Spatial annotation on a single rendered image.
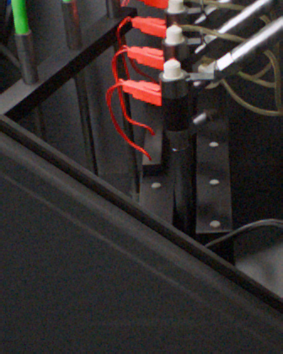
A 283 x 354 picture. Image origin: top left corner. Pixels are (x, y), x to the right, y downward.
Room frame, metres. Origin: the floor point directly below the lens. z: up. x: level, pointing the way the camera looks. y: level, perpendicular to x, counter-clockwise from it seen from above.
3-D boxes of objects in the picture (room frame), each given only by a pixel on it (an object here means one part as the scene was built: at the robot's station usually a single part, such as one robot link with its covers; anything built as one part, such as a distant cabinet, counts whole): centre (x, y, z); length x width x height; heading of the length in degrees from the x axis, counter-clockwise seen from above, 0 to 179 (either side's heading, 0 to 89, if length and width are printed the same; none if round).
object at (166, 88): (0.89, -0.05, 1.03); 0.05 x 0.03 x 0.21; 84
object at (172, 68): (0.90, -0.04, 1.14); 0.02 x 0.02 x 0.03
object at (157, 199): (1.02, -0.06, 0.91); 0.34 x 0.10 x 0.15; 174
